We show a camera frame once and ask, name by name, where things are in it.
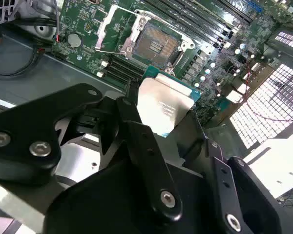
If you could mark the metal socket cover frame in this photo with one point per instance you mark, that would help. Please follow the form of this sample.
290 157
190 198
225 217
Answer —
103 31

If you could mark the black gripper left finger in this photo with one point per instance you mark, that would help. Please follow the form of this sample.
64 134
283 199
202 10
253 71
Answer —
27 126

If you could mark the silver green CPU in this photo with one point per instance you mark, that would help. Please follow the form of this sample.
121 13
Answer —
161 97

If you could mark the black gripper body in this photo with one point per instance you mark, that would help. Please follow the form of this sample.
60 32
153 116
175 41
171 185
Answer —
107 202

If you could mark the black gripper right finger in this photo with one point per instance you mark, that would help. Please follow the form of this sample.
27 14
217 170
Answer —
224 185

